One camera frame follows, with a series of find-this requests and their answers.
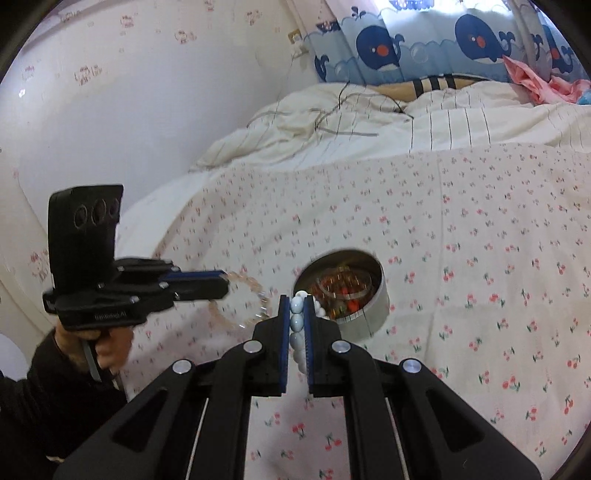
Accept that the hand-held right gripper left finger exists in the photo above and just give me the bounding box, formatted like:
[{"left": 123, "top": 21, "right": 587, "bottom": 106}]
[{"left": 53, "top": 294, "right": 293, "bottom": 480}]

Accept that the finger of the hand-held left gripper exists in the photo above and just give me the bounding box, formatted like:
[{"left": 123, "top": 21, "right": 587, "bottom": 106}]
[
  {"left": 159, "top": 269, "right": 228, "bottom": 284},
  {"left": 171, "top": 279, "right": 230, "bottom": 303}
]

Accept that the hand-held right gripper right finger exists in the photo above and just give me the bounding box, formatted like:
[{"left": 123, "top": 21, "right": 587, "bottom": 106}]
[{"left": 302, "top": 294, "right": 542, "bottom": 480}]

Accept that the white bead bracelet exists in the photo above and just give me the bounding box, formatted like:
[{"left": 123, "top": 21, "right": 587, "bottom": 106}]
[{"left": 288, "top": 290, "right": 324, "bottom": 374}]

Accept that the pale pink bead bracelet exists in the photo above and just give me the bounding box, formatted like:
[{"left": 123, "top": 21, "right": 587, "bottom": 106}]
[{"left": 208, "top": 271, "right": 274, "bottom": 334}]

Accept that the round metal tin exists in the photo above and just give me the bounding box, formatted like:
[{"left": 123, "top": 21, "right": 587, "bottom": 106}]
[{"left": 292, "top": 248, "right": 392, "bottom": 337}]

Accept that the person's left forearm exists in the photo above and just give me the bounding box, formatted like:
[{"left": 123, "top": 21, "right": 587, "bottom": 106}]
[{"left": 0, "top": 332, "right": 127, "bottom": 480}]

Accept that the person's left hand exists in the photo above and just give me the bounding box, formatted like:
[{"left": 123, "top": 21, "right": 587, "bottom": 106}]
[{"left": 54, "top": 322, "right": 134, "bottom": 372}]

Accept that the silver metal bangle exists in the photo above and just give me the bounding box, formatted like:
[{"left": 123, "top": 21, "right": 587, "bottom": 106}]
[{"left": 318, "top": 271, "right": 372, "bottom": 302}]

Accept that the white mattress sheet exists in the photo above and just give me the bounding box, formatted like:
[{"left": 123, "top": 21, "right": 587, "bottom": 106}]
[{"left": 115, "top": 173, "right": 213, "bottom": 259}]

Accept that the tan black striped pillow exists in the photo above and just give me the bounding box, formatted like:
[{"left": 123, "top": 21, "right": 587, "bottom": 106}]
[{"left": 369, "top": 76, "right": 490, "bottom": 100}]

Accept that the cream striped duvet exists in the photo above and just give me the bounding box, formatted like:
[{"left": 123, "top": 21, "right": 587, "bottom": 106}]
[{"left": 189, "top": 82, "right": 591, "bottom": 174}]

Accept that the blue whale print curtain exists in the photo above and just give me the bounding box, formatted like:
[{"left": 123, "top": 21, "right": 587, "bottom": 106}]
[{"left": 309, "top": 0, "right": 591, "bottom": 86}]

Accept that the pink cloth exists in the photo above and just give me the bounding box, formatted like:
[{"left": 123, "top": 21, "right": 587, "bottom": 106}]
[{"left": 503, "top": 55, "right": 591, "bottom": 104}]

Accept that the white curved pole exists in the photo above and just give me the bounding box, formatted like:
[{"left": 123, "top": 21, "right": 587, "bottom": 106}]
[{"left": 510, "top": 0, "right": 543, "bottom": 70}]

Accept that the black cable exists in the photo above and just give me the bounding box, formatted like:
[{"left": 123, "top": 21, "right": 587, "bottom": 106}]
[{"left": 247, "top": 80, "right": 414, "bottom": 139}]

